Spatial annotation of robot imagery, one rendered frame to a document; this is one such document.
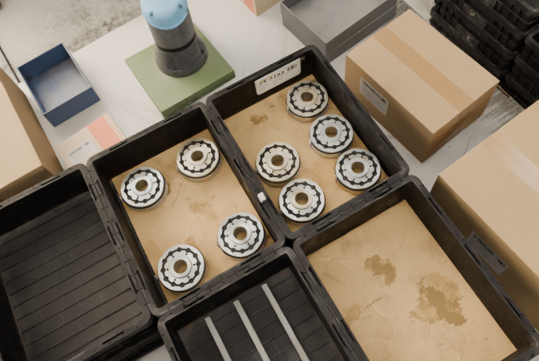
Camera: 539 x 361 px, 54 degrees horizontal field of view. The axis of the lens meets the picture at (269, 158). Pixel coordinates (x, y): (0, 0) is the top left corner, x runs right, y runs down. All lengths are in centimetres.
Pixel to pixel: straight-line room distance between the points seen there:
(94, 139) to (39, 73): 36
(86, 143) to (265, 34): 61
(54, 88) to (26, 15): 134
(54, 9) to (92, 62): 127
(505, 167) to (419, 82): 29
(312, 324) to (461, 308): 30
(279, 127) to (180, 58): 37
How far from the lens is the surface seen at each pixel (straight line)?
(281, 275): 116
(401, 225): 120
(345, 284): 115
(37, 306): 130
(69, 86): 168
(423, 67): 137
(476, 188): 119
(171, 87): 152
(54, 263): 131
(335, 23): 157
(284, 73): 130
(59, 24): 288
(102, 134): 146
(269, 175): 121
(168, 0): 142
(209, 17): 170
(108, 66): 168
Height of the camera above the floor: 195
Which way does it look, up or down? 64 degrees down
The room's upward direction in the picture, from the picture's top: 12 degrees counter-clockwise
